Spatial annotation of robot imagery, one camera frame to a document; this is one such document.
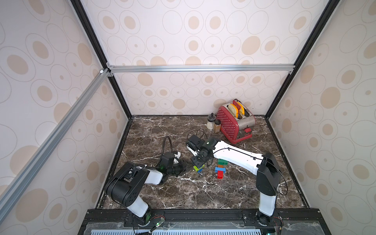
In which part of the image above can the lime green 2x4 lego brick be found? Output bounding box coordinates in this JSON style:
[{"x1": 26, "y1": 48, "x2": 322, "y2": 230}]
[{"x1": 193, "y1": 165, "x2": 205, "y2": 172}]

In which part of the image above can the light blue 2x4 lego brick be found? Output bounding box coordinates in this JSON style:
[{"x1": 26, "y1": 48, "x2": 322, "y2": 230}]
[{"x1": 215, "y1": 167, "x2": 226, "y2": 173}]

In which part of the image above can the red 2x2 lego brick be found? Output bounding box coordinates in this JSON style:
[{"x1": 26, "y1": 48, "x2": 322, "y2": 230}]
[{"x1": 217, "y1": 171, "x2": 224, "y2": 179}]

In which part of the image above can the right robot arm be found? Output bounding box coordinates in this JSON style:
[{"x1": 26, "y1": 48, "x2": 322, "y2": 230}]
[{"x1": 186, "y1": 135, "x2": 283, "y2": 226}]

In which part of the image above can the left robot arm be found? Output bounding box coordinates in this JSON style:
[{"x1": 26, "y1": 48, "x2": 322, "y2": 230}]
[{"x1": 104, "y1": 151, "x2": 189, "y2": 224}]

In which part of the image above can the brown spice jar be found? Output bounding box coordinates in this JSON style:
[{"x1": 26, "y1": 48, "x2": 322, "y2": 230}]
[{"x1": 213, "y1": 119, "x2": 221, "y2": 133}]

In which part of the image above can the glass jar with black lid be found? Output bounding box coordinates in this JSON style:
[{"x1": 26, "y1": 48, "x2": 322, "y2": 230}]
[{"x1": 206, "y1": 113, "x2": 216, "y2": 130}]

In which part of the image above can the red polka dot toaster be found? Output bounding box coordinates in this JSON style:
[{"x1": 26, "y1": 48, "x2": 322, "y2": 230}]
[{"x1": 216, "y1": 99, "x2": 256, "y2": 144}]

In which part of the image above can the toy bread slice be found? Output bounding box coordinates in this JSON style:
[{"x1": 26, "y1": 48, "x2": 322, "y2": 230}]
[{"x1": 227, "y1": 103, "x2": 239, "y2": 118}]

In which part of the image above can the yellow toy slice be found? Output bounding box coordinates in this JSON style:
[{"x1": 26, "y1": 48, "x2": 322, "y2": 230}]
[{"x1": 233, "y1": 100, "x2": 245, "y2": 116}]

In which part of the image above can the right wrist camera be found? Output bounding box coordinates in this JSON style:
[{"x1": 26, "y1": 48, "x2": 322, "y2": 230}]
[{"x1": 187, "y1": 144, "x2": 197, "y2": 156}]

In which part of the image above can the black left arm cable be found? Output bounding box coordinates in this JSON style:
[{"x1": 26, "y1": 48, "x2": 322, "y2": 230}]
[{"x1": 160, "y1": 135, "x2": 173, "y2": 156}]

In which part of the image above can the horizontal aluminium rail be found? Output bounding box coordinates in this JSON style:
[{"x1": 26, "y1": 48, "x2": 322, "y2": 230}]
[{"x1": 106, "y1": 64, "x2": 295, "y2": 73}]

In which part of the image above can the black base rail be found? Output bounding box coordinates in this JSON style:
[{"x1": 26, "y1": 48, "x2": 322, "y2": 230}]
[{"x1": 78, "y1": 209, "x2": 331, "y2": 235}]

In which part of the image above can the left diagonal aluminium rail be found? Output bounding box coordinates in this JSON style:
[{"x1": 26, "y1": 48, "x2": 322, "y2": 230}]
[{"x1": 1, "y1": 68, "x2": 110, "y2": 222}]

